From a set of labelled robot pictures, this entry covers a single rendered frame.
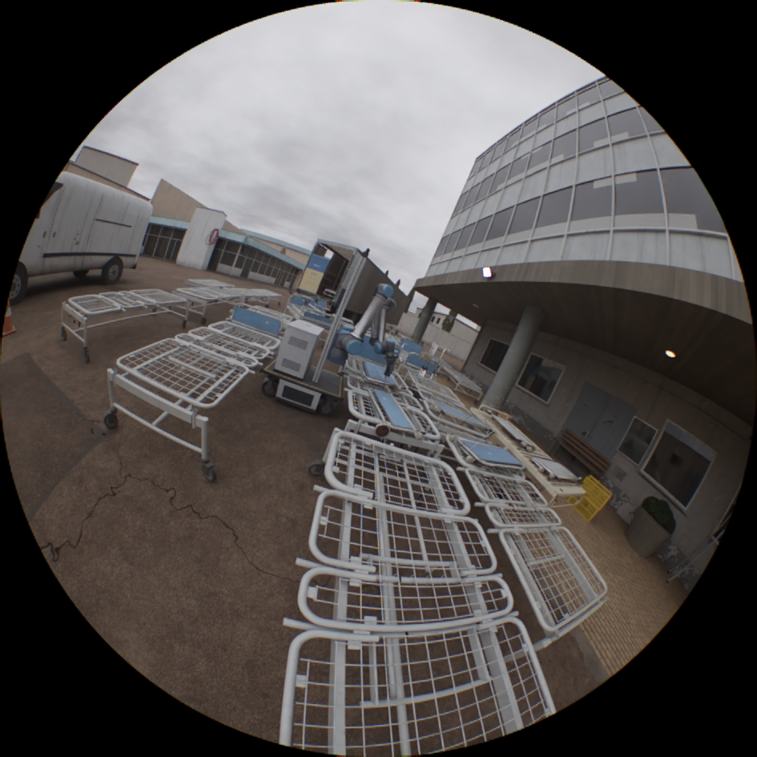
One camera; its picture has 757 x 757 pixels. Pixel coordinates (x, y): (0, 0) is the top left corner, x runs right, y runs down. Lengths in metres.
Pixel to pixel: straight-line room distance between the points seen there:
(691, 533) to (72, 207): 13.57
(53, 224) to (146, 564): 6.09
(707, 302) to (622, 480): 4.42
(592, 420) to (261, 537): 7.08
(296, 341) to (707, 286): 5.05
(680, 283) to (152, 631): 5.16
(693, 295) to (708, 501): 4.28
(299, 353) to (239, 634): 2.28
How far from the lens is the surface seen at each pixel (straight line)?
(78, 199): 6.82
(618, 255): 5.09
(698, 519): 6.81
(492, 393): 6.52
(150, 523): 1.50
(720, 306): 3.88
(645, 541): 5.44
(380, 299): 2.16
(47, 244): 6.53
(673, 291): 3.95
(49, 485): 1.91
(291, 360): 2.43
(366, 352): 3.64
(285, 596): 1.32
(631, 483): 6.70
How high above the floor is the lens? 1.26
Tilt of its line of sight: 15 degrees down
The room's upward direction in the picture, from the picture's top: 24 degrees clockwise
